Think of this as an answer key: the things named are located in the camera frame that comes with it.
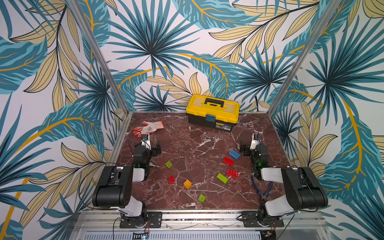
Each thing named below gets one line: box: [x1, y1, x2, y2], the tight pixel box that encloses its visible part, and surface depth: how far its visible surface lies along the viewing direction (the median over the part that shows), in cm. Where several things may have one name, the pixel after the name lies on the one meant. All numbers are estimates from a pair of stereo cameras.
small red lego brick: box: [168, 176, 176, 184], surface depth 87 cm
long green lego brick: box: [216, 172, 229, 184], surface depth 90 cm
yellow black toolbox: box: [186, 94, 240, 132], surface depth 102 cm
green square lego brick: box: [198, 194, 206, 203], surface depth 81 cm
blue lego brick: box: [229, 149, 241, 160], surface depth 97 cm
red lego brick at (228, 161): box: [223, 156, 235, 167], surface depth 95 cm
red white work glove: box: [133, 120, 165, 138], surface depth 111 cm
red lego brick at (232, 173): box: [226, 168, 239, 179], surface depth 89 cm
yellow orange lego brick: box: [183, 179, 192, 190], surface depth 83 cm
